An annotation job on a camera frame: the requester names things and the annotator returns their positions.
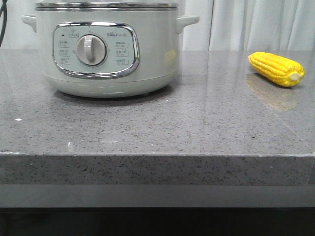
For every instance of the yellow corn cob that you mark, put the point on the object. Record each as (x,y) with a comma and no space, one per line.
(277,69)

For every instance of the pale green electric cooking pot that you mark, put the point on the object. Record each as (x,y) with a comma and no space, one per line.
(107,52)

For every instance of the white curtain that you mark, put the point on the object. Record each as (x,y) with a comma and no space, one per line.
(203,25)

